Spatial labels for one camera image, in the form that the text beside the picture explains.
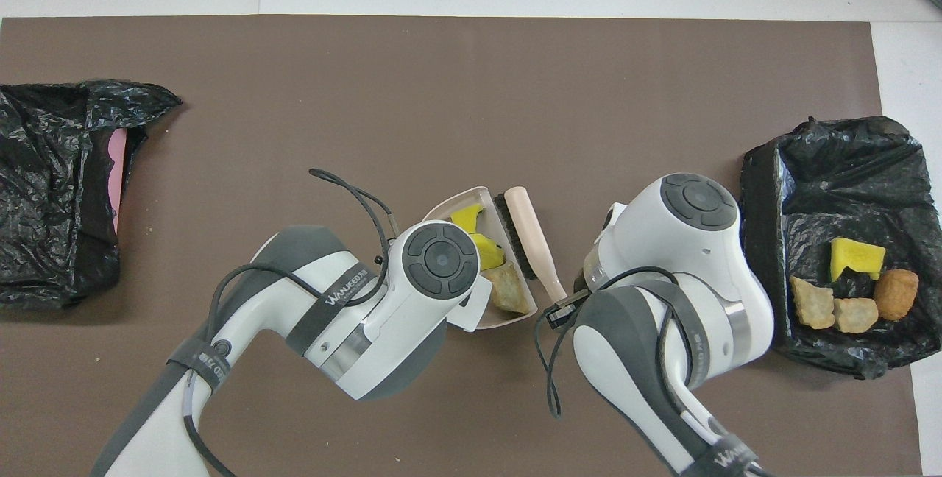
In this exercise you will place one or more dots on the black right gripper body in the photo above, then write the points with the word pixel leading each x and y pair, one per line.
pixel 563 311

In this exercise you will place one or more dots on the pale yellowish rock chunk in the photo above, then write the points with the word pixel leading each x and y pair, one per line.
pixel 856 315
pixel 812 303
pixel 509 289

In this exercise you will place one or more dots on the beige hand brush black bristles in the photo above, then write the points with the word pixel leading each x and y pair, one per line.
pixel 533 234

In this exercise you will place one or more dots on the yellow and green sponge piece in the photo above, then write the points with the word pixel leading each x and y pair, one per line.
pixel 488 249

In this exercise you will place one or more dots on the beige plastic dustpan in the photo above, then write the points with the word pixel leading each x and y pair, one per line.
pixel 445 208

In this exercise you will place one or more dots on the plain yellow sponge piece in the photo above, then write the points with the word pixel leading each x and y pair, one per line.
pixel 854 252

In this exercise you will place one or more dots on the brown oval rock chunk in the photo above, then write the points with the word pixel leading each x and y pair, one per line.
pixel 896 294

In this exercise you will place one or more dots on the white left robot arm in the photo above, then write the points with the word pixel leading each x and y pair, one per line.
pixel 368 315

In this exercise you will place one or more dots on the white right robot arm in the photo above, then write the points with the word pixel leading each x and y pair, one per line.
pixel 699 256

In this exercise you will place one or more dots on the black bag lined bin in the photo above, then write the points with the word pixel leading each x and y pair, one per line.
pixel 765 241

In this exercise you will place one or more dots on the black bag bin pink inside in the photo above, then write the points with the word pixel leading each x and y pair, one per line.
pixel 44 124

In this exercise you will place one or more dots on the brown table mat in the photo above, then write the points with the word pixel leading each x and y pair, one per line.
pixel 221 389

